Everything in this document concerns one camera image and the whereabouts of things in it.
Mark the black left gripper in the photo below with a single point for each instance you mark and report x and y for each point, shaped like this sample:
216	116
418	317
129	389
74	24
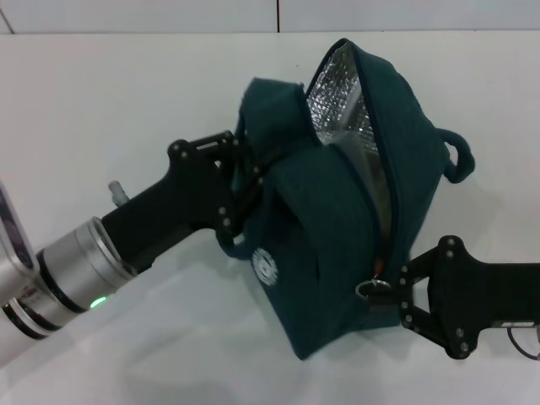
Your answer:
181	202

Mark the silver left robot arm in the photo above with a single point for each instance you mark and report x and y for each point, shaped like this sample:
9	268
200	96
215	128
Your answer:
71	270

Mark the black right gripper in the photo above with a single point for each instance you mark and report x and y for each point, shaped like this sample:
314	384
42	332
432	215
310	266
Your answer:
485	295

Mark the dark teal lunch bag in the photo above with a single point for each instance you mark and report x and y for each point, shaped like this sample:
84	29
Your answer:
329	211

